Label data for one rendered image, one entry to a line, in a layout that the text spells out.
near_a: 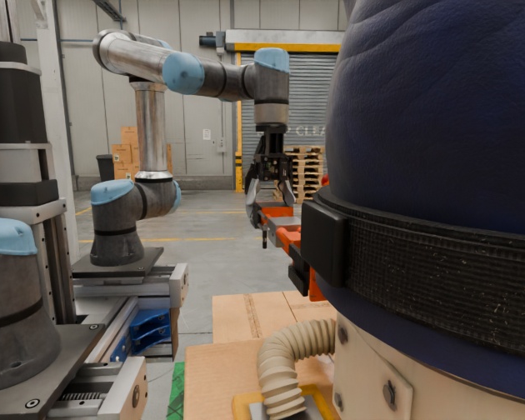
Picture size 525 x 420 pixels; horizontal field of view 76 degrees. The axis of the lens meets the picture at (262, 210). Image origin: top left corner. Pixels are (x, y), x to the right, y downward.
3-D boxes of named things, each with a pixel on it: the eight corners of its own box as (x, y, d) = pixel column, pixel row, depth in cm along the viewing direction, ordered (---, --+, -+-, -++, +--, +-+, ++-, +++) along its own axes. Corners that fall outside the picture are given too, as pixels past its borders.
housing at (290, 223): (307, 246, 65) (308, 223, 64) (273, 248, 64) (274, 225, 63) (297, 237, 72) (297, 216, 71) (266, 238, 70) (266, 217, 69)
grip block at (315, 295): (376, 296, 44) (379, 252, 43) (304, 303, 42) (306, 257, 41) (347, 272, 52) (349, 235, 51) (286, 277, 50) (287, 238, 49)
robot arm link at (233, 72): (197, 63, 76) (232, 56, 69) (232, 72, 84) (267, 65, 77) (198, 100, 77) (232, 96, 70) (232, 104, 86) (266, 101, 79)
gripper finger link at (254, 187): (240, 217, 73) (256, 178, 72) (237, 212, 79) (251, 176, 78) (253, 222, 74) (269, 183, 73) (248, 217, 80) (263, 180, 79)
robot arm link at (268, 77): (267, 57, 77) (297, 51, 72) (267, 107, 79) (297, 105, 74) (242, 50, 71) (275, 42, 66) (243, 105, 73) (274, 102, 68)
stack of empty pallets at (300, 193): (324, 203, 778) (326, 146, 752) (277, 204, 771) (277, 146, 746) (312, 195, 904) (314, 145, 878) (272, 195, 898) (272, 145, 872)
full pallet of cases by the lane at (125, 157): (163, 206, 749) (158, 125, 715) (116, 207, 744) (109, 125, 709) (173, 197, 868) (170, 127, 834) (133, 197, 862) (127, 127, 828)
